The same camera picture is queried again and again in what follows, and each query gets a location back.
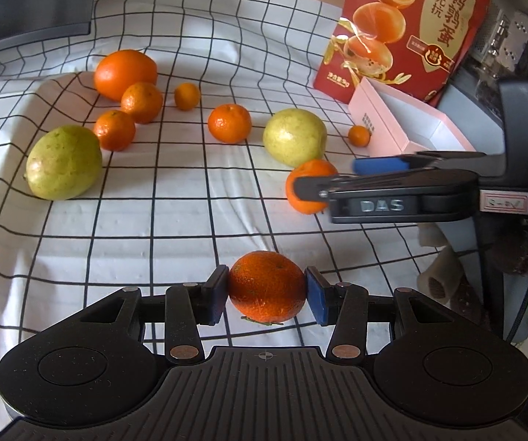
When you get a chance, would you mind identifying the medium mandarin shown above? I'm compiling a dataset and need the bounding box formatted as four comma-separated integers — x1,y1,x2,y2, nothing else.
120,82,163,123

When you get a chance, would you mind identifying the mandarin with rough skin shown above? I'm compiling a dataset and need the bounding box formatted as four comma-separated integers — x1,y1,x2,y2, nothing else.
227,251,307,325

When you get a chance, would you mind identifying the small kumquat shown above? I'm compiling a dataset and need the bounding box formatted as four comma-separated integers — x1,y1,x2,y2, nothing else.
173,83,201,112

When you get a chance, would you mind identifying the green pear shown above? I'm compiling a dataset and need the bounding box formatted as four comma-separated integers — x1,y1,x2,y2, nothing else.
25,125,103,200
263,108,328,168

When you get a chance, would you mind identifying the large orange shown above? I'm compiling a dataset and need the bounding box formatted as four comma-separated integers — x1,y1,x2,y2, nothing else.
94,49,158,101

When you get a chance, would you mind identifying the white black grid cloth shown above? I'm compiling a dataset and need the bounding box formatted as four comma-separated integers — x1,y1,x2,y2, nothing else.
0,0,435,430

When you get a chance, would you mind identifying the pink gift box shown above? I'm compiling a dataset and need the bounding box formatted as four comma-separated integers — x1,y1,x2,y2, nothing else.
349,78,474,157

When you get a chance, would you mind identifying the grey appliance with window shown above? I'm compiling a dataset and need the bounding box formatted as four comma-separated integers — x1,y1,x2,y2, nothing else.
437,0,528,154

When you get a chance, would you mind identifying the red quail egg bag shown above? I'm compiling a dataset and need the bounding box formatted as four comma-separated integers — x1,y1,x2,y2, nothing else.
314,0,489,104

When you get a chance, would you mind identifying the tiny kumquat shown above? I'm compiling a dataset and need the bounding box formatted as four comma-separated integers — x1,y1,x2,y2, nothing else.
348,125,372,147

